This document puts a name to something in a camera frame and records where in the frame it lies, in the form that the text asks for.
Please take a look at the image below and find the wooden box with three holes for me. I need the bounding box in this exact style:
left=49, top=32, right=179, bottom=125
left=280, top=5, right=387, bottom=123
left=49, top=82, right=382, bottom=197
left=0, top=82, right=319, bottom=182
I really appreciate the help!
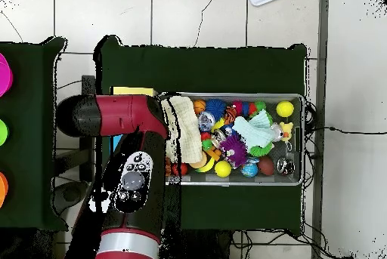
left=109, top=86, right=157, bottom=151

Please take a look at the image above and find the cream knitted cloth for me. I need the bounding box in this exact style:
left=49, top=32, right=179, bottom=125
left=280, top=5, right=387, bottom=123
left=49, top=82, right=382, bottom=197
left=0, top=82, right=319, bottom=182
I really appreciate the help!
left=159, top=95, right=204, bottom=164

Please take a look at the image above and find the small orange basketball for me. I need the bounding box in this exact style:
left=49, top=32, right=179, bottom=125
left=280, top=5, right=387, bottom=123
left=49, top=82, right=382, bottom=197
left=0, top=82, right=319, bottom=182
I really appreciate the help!
left=193, top=99, right=207, bottom=116

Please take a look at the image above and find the blue spiky ball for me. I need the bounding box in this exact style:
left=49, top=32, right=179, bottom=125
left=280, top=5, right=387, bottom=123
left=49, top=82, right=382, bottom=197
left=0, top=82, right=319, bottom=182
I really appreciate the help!
left=205, top=98, right=228, bottom=119

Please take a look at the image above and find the red ball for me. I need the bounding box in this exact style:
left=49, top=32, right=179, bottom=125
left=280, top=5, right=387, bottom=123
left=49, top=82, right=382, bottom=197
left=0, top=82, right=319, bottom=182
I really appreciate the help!
left=172, top=162, right=188, bottom=177

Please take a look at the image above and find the purple spiky toy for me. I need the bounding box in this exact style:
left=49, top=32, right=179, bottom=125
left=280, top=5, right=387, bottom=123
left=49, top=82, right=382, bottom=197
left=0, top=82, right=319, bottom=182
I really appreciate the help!
left=219, top=134, right=248, bottom=168

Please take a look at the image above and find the yellow ball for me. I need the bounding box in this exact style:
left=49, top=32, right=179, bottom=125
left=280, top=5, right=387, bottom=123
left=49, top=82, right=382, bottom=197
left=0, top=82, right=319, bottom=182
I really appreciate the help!
left=214, top=160, right=232, bottom=178
left=275, top=100, right=295, bottom=118

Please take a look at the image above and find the mint green cloth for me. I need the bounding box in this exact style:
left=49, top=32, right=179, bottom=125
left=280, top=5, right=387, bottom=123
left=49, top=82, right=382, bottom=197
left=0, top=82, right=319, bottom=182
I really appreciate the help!
left=232, top=109, right=277, bottom=148

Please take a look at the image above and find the dark green tablecloth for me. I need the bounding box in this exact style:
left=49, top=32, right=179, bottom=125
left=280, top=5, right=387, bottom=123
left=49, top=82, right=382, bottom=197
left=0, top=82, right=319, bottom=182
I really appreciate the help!
left=0, top=36, right=69, bottom=231
left=94, top=35, right=308, bottom=236

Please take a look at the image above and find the globe print ball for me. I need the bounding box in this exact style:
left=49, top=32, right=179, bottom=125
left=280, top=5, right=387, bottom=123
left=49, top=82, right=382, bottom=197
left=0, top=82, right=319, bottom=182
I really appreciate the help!
left=240, top=159, right=259, bottom=178

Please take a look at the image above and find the green spiky ball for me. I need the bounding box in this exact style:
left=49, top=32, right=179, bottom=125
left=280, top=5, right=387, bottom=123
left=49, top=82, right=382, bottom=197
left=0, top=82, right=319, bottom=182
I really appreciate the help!
left=249, top=142, right=274, bottom=157

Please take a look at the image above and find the yellow plush duck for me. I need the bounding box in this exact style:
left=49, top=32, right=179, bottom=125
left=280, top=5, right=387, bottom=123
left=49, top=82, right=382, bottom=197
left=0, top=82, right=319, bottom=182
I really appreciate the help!
left=279, top=121, right=294, bottom=143

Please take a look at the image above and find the black and silver can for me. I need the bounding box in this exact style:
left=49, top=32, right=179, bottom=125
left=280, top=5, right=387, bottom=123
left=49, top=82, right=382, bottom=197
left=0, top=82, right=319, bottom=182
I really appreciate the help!
left=276, top=157, right=296, bottom=175

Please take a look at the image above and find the lime green plastic cup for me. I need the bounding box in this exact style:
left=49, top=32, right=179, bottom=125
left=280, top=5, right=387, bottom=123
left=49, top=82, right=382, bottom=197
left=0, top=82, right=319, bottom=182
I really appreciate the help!
left=0, top=119, right=9, bottom=146

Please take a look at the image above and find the pink plastic bowl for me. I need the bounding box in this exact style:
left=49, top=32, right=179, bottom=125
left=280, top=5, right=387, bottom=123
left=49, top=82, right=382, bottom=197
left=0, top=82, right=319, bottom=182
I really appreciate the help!
left=0, top=52, right=14, bottom=98

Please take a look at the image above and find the orange plastic bowl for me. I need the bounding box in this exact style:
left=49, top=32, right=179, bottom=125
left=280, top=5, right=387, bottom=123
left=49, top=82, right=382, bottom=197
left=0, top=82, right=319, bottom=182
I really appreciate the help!
left=0, top=171, right=9, bottom=208

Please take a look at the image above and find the wire mesh bin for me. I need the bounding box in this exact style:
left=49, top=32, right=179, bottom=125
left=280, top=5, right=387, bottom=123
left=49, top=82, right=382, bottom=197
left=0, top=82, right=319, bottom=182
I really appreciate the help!
left=158, top=91, right=306, bottom=187

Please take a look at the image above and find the grey metal rail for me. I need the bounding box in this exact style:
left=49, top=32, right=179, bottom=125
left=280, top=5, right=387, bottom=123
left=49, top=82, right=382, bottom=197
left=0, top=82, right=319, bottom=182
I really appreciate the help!
left=311, top=0, right=330, bottom=259

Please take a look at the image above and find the black cable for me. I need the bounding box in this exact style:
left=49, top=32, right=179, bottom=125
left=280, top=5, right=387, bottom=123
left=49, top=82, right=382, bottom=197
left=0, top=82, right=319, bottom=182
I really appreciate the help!
left=305, top=125, right=387, bottom=136

